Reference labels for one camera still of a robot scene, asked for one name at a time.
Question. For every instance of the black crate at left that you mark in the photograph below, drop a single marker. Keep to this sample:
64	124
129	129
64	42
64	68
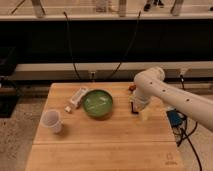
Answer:
8	90

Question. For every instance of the small white cube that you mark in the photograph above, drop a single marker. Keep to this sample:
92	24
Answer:
67	109

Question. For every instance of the white plastic cup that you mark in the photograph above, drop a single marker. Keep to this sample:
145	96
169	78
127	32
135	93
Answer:
51	119

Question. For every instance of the wall power outlet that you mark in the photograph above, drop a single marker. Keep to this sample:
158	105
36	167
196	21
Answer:
92	75

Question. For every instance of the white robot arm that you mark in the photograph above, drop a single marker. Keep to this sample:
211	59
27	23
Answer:
151	83

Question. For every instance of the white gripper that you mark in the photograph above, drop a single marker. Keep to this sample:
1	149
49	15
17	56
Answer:
144	113

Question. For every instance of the blue connector box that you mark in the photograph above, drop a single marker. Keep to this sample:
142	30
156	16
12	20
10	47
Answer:
174	118

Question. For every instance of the green bowl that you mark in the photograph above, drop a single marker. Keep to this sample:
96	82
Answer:
97	103

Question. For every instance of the red oval object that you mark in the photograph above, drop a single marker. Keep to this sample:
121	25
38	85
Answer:
132	87

